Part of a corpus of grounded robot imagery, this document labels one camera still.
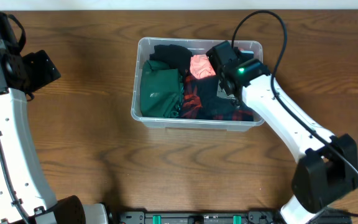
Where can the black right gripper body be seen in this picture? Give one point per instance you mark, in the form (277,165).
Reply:
(222,82)

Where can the pink garment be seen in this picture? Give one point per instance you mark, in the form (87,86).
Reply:
(202,66)

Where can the dark navy garment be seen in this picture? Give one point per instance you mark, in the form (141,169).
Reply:
(215,108)

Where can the black garment with tape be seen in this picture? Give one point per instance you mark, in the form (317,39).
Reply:
(177,57)

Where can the red blue plaid shirt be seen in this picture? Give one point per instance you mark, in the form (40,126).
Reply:
(191,103)

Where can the dark green garment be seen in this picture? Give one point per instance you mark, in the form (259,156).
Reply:
(161,90)

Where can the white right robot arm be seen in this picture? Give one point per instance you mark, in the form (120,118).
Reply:
(325,162)

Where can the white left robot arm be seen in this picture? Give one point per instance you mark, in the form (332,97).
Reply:
(25,195)

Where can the clear plastic storage bin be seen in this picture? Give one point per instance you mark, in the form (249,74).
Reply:
(197,47)

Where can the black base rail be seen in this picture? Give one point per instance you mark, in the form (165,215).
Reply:
(251,217)

